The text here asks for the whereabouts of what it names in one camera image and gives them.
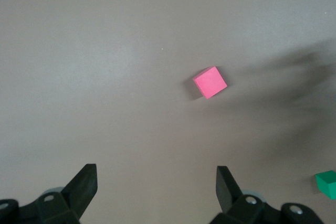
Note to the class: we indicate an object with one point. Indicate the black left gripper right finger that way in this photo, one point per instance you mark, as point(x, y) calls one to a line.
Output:
point(236, 208)

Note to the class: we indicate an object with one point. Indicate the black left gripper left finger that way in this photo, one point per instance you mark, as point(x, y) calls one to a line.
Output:
point(65, 200)

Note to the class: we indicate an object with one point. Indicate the green foam cube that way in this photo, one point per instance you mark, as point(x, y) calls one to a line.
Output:
point(328, 183)

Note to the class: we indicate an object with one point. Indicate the pink foam cube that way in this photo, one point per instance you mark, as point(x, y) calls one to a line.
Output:
point(210, 82)

